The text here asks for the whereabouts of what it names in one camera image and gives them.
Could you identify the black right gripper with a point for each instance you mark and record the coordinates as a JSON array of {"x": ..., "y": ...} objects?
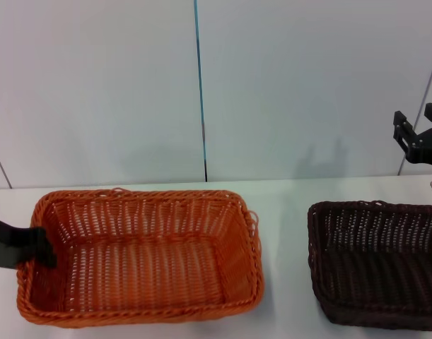
[{"x": 431, "y": 148}]

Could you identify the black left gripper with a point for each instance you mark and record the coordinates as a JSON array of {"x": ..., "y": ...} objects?
[{"x": 5, "y": 247}]

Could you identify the orange woven plastic basket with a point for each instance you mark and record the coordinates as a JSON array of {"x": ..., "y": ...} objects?
[{"x": 148, "y": 268}]

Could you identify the dark brown woven basket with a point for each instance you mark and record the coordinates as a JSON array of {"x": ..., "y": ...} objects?
[{"x": 378, "y": 282}]

